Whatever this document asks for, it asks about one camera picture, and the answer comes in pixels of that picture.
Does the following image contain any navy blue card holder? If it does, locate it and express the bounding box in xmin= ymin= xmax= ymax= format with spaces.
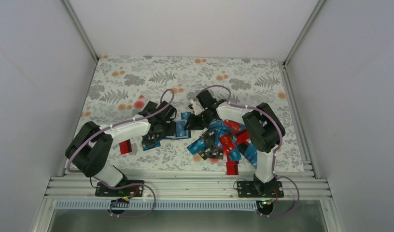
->
xmin=163 ymin=112 xmax=191 ymax=140

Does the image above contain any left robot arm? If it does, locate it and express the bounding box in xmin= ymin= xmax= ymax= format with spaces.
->
xmin=65 ymin=101 xmax=177 ymax=196

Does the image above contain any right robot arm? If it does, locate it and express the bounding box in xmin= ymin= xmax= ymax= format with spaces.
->
xmin=185 ymin=89 xmax=285 ymax=197

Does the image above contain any blue card under black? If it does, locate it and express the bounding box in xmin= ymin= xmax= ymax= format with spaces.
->
xmin=141 ymin=141 xmax=161 ymax=151

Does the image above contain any black card upper left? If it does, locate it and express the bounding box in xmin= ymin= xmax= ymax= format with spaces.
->
xmin=144 ymin=101 xmax=158 ymax=113

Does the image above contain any blue card pile left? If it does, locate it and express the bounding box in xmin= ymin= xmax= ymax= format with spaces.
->
xmin=187 ymin=138 xmax=206 ymax=155

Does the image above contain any blue card pile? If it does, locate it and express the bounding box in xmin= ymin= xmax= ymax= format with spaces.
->
xmin=243 ymin=144 xmax=257 ymax=168
xmin=228 ymin=148 xmax=241 ymax=162
xmin=187 ymin=138 xmax=206 ymax=155

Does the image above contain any red vip card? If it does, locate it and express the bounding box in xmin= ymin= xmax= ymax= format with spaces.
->
xmin=219 ymin=134 xmax=237 ymax=151
xmin=224 ymin=120 xmax=245 ymax=133

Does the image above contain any black visa card pile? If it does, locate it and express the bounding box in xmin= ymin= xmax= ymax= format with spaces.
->
xmin=198 ymin=146 xmax=224 ymax=160

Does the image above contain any red card left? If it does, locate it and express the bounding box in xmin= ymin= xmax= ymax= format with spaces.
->
xmin=119 ymin=139 xmax=132 ymax=155

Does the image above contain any red card pile right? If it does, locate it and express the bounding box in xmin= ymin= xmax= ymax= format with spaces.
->
xmin=233 ymin=129 xmax=250 ymax=146

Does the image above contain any red card pile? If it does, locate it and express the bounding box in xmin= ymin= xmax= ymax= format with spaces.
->
xmin=233 ymin=129 xmax=250 ymax=146
xmin=226 ymin=161 xmax=239 ymax=175

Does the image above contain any blue card pile centre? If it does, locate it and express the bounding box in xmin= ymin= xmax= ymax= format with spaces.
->
xmin=228 ymin=148 xmax=241 ymax=162

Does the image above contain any red card pile bottom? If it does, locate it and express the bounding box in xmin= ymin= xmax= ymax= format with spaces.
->
xmin=226 ymin=161 xmax=239 ymax=175

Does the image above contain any blue card pile right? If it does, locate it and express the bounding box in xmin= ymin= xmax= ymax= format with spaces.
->
xmin=243 ymin=144 xmax=257 ymax=168

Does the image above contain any floral patterned table mat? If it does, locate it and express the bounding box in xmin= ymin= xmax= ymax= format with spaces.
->
xmin=78 ymin=55 xmax=304 ymax=172

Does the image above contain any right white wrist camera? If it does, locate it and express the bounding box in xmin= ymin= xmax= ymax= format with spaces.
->
xmin=188 ymin=100 xmax=203 ymax=116

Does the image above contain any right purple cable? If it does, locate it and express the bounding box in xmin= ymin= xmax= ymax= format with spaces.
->
xmin=197 ymin=85 xmax=301 ymax=219

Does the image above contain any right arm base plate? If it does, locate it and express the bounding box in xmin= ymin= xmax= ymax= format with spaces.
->
xmin=236 ymin=180 xmax=284 ymax=198

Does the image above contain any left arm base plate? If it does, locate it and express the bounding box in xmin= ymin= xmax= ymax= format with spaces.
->
xmin=90 ymin=181 xmax=143 ymax=197

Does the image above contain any aluminium rail frame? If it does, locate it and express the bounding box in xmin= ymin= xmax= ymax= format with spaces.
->
xmin=44 ymin=170 xmax=332 ymax=200

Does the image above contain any blue slotted cable duct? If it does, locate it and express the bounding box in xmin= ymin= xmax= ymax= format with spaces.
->
xmin=55 ymin=199 xmax=257 ymax=211

